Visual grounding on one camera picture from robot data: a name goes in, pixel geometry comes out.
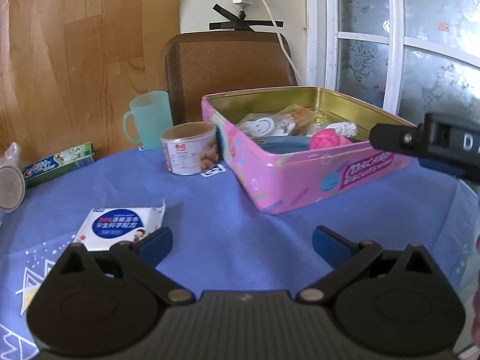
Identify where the white wet wipes packet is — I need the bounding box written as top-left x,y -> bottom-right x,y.
74,201 -> 166,251

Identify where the smiley face keychain packet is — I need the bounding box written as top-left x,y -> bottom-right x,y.
238,117 -> 294,137

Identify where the blue soft pouch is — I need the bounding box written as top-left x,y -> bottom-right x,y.
257,136 -> 311,155

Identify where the person's hand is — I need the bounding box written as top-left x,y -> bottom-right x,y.
470,232 -> 480,350

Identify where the blue patterned tablecloth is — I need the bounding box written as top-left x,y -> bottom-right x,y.
1,149 -> 479,359

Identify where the white bead bag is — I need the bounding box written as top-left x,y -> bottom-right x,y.
326,121 -> 358,138

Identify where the white framed glass door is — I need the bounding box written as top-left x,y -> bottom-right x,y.
305,0 -> 479,123

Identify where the pink crochet item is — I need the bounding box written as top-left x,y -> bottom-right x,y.
309,128 -> 352,150

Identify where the tin food can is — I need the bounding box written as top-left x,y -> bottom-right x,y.
160,122 -> 220,176

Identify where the pink macaron biscuit tin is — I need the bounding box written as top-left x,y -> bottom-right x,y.
201,86 -> 412,214

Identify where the green toothpaste box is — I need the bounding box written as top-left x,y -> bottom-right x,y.
22,142 -> 95,189

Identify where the orange snack packet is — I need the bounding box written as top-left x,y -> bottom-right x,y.
278,104 -> 320,136

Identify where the teal plastic mug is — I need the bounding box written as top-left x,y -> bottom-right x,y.
122,91 -> 173,150

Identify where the bagged plastic cup stack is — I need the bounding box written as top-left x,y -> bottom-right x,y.
0,142 -> 26,213

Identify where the brown woven chair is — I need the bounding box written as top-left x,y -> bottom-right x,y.
163,30 -> 298,125

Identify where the white power cable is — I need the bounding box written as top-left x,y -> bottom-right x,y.
249,0 -> 303,86

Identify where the wood grain wall panel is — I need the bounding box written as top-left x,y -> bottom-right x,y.
1,0 -> 180,165

